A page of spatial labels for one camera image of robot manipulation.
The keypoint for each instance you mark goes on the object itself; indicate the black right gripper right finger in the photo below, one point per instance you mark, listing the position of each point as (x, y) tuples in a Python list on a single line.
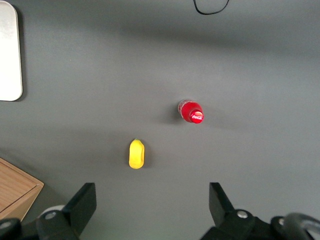
[(225, 222)]

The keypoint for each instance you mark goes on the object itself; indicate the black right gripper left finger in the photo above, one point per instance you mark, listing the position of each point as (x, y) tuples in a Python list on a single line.
[(75, 215)]

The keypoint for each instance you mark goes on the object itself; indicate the cream plastic tray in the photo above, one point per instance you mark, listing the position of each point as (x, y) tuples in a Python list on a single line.
[(8, 50)]

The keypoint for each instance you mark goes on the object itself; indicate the wooden drawer cabinet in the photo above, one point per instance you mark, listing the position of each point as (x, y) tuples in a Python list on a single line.
[(15, 185)]

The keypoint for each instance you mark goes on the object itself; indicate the yellow lemon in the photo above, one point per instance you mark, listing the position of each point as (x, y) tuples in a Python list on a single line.
[(136, 155)]

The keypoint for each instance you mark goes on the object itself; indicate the red cola bottle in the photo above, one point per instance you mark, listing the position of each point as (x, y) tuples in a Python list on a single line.
[(191, 112)]

